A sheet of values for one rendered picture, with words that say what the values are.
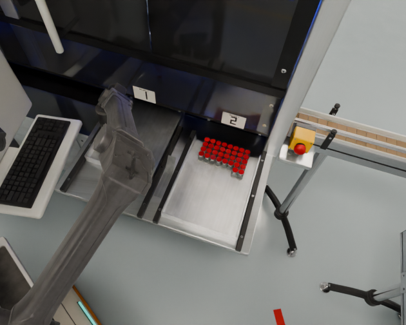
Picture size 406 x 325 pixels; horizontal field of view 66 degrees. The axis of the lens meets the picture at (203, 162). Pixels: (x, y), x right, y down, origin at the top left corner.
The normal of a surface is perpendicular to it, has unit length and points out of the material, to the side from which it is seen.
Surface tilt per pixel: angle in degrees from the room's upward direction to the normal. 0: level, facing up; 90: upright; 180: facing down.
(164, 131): 0
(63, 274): 52
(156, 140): 0
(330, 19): 90
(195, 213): 0
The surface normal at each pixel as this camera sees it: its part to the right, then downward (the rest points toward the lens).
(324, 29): -0.31, 0.80
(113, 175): 0.37, 0.29
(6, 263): 0.06, -0.53
